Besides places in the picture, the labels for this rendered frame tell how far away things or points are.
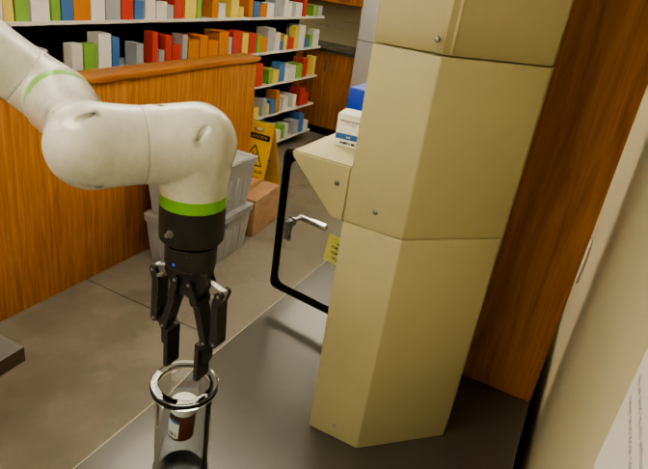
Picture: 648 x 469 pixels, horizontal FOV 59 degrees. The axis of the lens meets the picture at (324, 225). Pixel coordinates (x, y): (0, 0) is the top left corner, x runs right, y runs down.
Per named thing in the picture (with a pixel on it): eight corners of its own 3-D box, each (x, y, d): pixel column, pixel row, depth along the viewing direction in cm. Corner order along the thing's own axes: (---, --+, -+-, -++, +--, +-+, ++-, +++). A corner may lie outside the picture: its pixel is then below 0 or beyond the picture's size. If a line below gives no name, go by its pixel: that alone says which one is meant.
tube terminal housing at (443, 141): (463, 387, 136) (563, 59, 104) (421, 481, 109) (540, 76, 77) (368, 347, 145) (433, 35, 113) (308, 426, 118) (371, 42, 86)
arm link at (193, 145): (253, 114, 72) (224, 93, 80) (151, 114, 66) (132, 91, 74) (244, 215, 77) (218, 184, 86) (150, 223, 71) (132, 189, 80)
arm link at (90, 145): (100, 75, 96) (103, 141, 99) (24, 72, 90) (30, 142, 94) (149, 106, 66) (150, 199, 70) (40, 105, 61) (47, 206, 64)
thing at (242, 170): (256, 203, 374) (260, 155, 360) (197, 233, 323) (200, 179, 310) (204, 185, 389) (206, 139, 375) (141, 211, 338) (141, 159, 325)
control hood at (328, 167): (404, 176, 126) (413, 132, 122) (342, 221, 99) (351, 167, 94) (357, 162, 130) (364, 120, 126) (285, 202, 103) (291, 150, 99)
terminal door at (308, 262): (363, 332, 143) (392, 183, 126) (269, 285, 157) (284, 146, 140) (364, 330, 143) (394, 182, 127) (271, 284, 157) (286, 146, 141)
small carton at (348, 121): (366, 144, 108) (371, 113, 106) (359, 150, 104) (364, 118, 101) (341, 138, 110) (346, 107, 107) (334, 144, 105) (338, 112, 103)
